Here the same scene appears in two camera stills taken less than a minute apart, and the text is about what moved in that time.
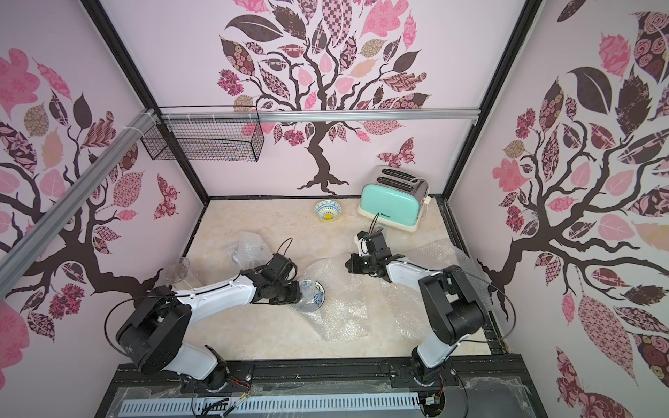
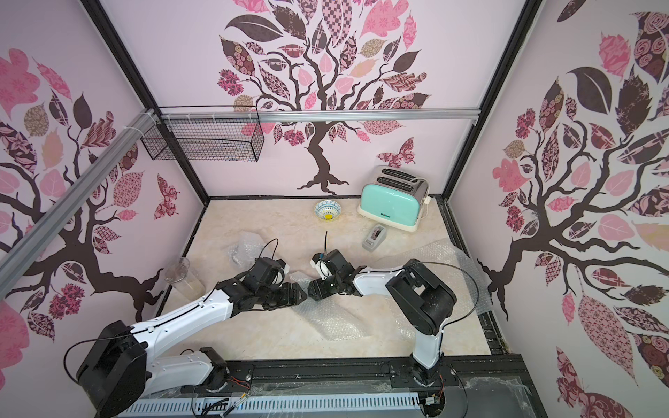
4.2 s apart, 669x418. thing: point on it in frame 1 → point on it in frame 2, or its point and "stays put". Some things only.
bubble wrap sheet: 249,252 stays put
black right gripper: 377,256 → 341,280
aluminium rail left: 18,259 stays put
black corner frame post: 145,96 stays put
